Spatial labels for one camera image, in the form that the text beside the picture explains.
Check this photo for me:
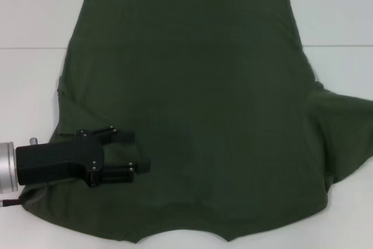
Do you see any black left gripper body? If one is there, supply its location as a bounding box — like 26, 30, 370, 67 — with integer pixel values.
16, 128, 105, 188

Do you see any dark green t-shirt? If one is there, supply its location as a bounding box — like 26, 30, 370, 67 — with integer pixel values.
20, 0, 373, 228

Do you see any thin dark wrist cable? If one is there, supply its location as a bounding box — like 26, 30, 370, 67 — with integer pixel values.
0, 198, 23, 208

